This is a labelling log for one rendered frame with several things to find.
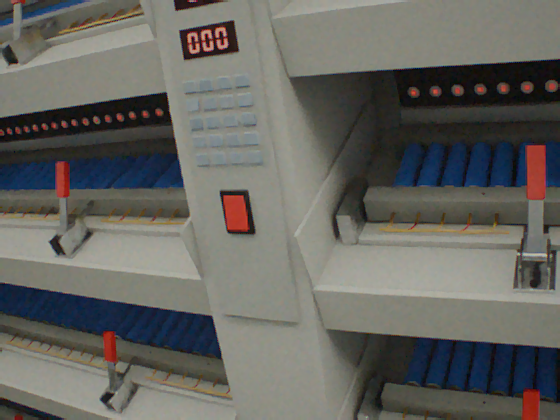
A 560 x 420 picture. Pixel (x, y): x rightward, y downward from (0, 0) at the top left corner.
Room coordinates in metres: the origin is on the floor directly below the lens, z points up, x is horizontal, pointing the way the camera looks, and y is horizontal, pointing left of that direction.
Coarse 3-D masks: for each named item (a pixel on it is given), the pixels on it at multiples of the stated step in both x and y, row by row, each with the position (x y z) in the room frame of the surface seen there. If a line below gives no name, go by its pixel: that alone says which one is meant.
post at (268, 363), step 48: (288, 96) 0.39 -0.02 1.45; (336, 96) 0.47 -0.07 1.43; (288, 144) 0.38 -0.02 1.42; (336, 144) 0.45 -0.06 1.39; (192, 192) 0.42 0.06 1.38; (288, 192) 0.38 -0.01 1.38; (288, 240) 0.39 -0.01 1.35; (240, 336) 0.42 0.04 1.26; (288, 336) 0.39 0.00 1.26; (336, 336) 0.41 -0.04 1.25; (240, 384) 0.42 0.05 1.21; (288, 384) 0.40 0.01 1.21; (336, 384) 0.40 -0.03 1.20
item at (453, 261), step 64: (512, 64) 0.46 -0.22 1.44; (448, 128) 0.49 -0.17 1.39; (512, 128) 0.46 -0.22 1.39; (320, 192) 0.41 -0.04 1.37; (384, 192) 0.43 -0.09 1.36; (448, 192) 0.40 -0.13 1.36; (512, 192) 0.38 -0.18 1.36; (320, 256) 0.39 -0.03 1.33; (384, 256) 0.39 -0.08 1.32; (448, 256) 0.37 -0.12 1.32; (512, 256) 0.35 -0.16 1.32; (384, 320) 0.36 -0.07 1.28; (448, 320) 0.34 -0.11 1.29; (512, 320) 0.31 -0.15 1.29
